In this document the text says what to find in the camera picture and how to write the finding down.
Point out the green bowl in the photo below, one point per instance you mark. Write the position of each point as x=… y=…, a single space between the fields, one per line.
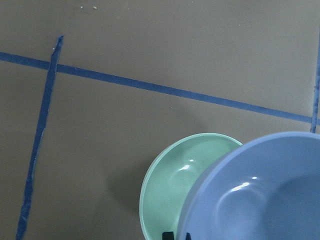
x=170 y=177

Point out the brown paper table mat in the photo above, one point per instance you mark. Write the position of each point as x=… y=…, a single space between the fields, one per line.
x=242 y=68

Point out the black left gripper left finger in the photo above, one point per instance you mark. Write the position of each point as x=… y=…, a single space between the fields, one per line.
x=167 y=235

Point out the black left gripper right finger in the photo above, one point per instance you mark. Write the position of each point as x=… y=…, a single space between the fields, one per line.
x=188 y=236

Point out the blue bowl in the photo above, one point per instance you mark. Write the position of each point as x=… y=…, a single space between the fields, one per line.
x=267 y=189

